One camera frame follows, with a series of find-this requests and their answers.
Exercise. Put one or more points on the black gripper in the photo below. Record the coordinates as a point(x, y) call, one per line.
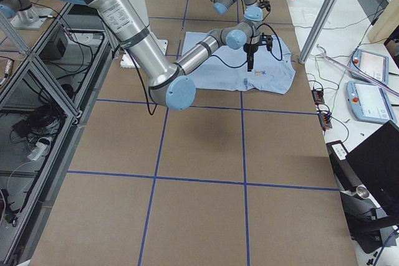
point(250, 49)

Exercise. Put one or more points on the light blue t-shirt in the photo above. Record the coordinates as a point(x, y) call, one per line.
point(227, 70)

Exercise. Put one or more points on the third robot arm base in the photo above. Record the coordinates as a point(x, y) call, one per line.
point(24, 15)

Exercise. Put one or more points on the small orange electronics board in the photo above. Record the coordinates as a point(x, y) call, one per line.
point(318, 96)

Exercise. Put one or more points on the far teach pendant tablet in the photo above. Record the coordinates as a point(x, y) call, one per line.
point(371, 64)

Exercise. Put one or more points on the teach pendant tablet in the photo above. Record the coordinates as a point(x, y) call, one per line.
point(369, 103)
point(371, 64)

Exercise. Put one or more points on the near teach pendant tablet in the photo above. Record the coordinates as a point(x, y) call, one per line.
point(369, 103)

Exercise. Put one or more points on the black laptop monitor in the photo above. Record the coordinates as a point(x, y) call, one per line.
point(369, 177)

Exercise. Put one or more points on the white power strip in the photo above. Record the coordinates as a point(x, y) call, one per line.
point(38, 150)

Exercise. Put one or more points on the black mount camera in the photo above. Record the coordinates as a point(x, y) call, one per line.
point(264, 4)
point(267, 41)

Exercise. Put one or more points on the grey aluminium frame post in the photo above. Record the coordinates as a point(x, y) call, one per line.
point(316, 30)

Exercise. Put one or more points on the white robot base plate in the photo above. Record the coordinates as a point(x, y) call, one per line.
point(149, 55)

